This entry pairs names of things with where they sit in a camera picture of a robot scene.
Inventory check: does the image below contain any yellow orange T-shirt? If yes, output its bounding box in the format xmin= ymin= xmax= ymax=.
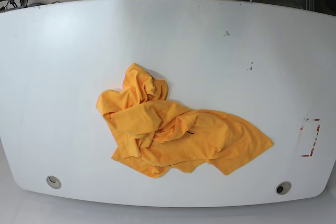
xmin=96 ymin=64 xmax=273 ymax=178

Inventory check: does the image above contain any red tape rectangle marking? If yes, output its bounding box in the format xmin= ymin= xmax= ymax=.
xmin=298 ymin=118 xmax=321 ymax=157

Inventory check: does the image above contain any left grey table grommet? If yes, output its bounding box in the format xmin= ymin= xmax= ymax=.
xmin=46 ymin=176 xmax=61 ymax=189

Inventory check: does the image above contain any grey table grommet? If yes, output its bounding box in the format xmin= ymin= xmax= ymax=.
xmin=46 ymin=176 xmax=61 ymax=189
xmin=276 ymin=182 xmax=291 ymax=195

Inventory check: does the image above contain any right grey table grommet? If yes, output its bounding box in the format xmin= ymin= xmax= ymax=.
xmin=276 ymin=182 xmax=291 ymax=195

